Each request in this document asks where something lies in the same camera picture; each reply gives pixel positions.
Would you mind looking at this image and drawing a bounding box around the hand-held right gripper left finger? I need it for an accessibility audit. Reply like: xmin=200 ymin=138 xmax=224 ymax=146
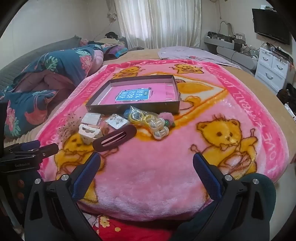
xmin=24 ymin=152 xmax=102 ymax=241

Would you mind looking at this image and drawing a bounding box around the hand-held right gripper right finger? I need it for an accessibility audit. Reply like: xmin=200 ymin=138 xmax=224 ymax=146
xmin=192 ymin=152 xmax=270 ymax=241

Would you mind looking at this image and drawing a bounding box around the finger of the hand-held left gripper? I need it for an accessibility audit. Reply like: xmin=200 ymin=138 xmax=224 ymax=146
xmin=5 ymin=140 xmax=41 ymax=154
xmin=9 ymin=143 xmax=59 ymax=161

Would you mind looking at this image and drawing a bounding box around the sheer red-dotted bow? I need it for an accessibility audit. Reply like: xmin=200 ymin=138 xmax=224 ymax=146
xmin=57 ymin=113 xmax=82 ymax=140

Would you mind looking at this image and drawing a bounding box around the white hair claw clip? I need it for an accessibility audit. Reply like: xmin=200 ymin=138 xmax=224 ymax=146
xmin=79 ymin=124 xmax=102 ymax=143

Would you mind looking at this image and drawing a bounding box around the peach spiral hair clip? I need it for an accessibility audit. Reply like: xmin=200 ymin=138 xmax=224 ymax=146
xmin=100 ymin=120 xmax=110 ymax=136

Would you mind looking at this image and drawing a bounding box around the dark red oval hair clip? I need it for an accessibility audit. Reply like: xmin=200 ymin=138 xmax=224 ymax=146
xmin=92 ymin=125 xmax=137 ymax=153

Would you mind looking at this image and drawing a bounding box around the clear pearl bead hair clip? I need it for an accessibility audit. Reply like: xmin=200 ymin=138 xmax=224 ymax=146
xmin=149 ymin=117 xmax=171 ymax=141

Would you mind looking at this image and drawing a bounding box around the yellow rings plastic packet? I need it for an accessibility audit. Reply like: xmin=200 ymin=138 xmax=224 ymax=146
xmin=124 ymin=105 xmax=160 ymax=127

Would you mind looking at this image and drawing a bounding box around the shallow cardboard box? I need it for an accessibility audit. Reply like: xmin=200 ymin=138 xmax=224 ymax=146
xmin=85 ymin=75 xmax=180 ymax=114

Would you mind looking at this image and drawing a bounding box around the white earring card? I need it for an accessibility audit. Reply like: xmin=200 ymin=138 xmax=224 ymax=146
xmin=82 ymin=113 xmax=101 ymax=127

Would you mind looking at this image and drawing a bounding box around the pink bear printed blanket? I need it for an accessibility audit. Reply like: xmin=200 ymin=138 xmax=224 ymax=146
xmin=37 ymin=59 xmax=290 ymax=220

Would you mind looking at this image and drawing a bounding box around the red floral cloth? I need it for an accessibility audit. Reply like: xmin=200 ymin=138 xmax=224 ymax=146
xmin=81 ymin=204 xmax=178 ymax=241

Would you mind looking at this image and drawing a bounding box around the pearl earring card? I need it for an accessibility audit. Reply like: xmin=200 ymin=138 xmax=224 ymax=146
xmin=105 ymin=115 xmax=129 ymax=128

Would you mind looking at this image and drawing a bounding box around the blue floral quilt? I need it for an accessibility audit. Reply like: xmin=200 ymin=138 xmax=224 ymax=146
xmin=0 ymin=43 xmax=104 ymax=139

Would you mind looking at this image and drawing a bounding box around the grey padded headboard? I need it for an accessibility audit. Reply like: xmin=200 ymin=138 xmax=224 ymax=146
xmin=0 ymin=37 xmax=80 ymax=91

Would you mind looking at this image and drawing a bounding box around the pink book with blue label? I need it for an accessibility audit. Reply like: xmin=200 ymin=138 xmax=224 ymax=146
xmin=98 ymin=84 xmax=177 ymax=106

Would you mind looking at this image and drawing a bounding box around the dark bag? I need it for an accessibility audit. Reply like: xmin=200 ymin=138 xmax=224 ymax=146
xmin=276 ymin=83 xmax=296 ymax=109

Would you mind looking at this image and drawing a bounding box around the purple patterned pillow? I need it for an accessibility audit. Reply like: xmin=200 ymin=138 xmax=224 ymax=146
xmin=103 ymin=44 xmax=129 ymax=60

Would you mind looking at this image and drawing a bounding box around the light purple cloth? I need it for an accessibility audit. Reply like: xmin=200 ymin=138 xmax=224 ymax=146
xmin=157 ymin=46 xmax=242 ymax=70

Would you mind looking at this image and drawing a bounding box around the grey console shelf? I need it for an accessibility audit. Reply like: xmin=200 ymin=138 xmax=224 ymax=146
xmin=203 ymin=31 xmax=258 ymax=70

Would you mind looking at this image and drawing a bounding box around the white drawer cabinet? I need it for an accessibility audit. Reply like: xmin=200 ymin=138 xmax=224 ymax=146
xmin=254 ymin=43 xmax=294 ymax=94

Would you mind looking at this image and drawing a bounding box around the dark clothes pile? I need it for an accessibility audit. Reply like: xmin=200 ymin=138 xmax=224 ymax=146
xmin=105 ymin=32 xmax=127 ymax=45

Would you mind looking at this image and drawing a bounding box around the white curtain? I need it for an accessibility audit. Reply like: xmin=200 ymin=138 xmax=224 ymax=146
xmin=114 ymin=0 xmax=201 ymax=50

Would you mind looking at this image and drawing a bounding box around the black television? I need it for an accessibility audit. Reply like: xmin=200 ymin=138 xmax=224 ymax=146
xmin=252 ymin=8 xmax=291 ymax=45

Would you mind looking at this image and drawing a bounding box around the pink pompom hair tie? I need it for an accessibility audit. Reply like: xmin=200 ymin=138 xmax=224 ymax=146
xmin=158 ymin=111 xmax=174 ymax=123

